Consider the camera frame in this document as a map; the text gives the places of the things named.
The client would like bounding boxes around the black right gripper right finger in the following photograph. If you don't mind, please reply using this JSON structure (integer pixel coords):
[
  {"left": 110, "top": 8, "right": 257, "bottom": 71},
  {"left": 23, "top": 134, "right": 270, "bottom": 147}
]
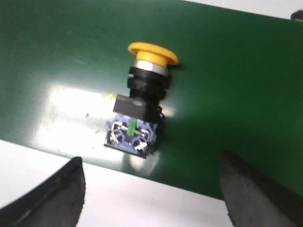
[{"left": 219, "top": 150, "right": 303, "bottom": 227}]

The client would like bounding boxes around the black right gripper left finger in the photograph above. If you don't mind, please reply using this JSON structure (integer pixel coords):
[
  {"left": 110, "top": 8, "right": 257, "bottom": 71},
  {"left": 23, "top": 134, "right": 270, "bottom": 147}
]
[{"left": 0, "top": 157, "right": 85, "bottom": 227}]

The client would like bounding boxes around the yellow mushroom push button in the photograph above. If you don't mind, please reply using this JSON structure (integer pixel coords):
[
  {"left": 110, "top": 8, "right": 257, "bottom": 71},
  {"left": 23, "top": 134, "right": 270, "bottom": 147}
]
[{"left": 104, "top": 42, "right": 179, "bottom": 158}]

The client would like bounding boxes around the green conveyor belt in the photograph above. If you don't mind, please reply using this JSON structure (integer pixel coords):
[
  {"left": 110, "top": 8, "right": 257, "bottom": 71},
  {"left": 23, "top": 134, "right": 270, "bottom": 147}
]
[{"left": 0, "top": 0, "right": 303, "bottom": 198}]

